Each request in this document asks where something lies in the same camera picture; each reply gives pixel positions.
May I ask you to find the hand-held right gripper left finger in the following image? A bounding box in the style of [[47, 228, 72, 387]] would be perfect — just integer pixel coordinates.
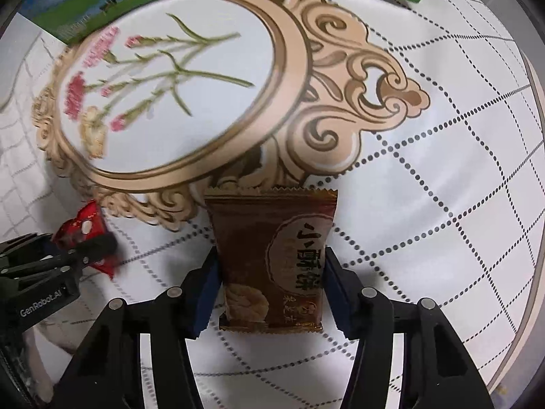
[[54, 247, 223, 409]]

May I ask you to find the small red candy packet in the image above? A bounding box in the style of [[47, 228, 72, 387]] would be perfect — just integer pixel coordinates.
[[52, 201, 118, 280]]

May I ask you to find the brown snack packet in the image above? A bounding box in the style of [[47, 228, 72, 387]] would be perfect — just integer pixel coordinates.
[[204, 186, 339, 334]]

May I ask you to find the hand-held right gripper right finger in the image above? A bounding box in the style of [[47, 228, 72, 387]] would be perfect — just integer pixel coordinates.
[[324, 247, 495, 409]]

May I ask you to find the white printed tablecloth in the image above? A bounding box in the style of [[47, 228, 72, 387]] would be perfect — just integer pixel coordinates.
[[0, 0, 545, 409]]

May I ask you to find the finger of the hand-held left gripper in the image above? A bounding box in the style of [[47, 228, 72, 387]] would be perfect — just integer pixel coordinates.
[[0, 232, 119, 282]]

